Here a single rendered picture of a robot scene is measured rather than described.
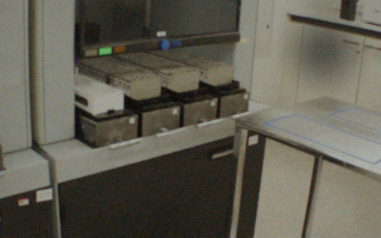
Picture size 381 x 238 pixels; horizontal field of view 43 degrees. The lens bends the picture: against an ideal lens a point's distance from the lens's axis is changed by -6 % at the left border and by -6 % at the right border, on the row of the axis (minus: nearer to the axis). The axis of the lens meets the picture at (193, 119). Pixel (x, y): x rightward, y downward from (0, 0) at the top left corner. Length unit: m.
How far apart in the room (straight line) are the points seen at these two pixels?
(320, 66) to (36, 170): 2.69
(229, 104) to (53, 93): 0.59
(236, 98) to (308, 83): 2.10
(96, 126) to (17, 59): 0.27
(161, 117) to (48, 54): 0.38
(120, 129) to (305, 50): 2.50
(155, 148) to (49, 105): 0.34
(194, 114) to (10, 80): 0.58
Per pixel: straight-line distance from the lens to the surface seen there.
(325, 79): 3.64
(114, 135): 1.37
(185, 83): 1.59
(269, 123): 1.36
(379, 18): 3.40
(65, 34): 1.33
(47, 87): 1.34
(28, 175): 1.28
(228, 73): 1.72
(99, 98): 1.36
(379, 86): 3.43
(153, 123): 1.45
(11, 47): 1.27
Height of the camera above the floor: 1.24
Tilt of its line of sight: 18 degrees down
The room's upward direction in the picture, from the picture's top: 3 degrees clockwise
